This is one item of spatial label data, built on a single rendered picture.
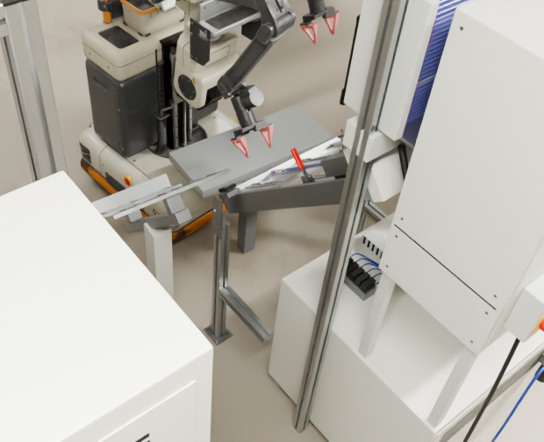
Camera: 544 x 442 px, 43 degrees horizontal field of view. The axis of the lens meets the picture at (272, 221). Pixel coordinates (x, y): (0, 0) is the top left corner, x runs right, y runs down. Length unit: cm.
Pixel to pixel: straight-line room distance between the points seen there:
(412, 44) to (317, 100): 257
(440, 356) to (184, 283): 124
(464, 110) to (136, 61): 168
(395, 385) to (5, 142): 237
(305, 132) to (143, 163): 74
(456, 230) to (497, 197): 15
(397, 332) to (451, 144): 86
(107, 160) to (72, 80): 101
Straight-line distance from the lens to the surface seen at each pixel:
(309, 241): 314
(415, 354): 211
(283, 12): 204
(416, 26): 137
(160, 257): 209
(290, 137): 271
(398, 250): 167
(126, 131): 295
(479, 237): 148
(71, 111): 382
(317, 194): 182
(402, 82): 143
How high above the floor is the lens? 232
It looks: 46 degrees down
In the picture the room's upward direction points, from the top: 7 degrees clockwise
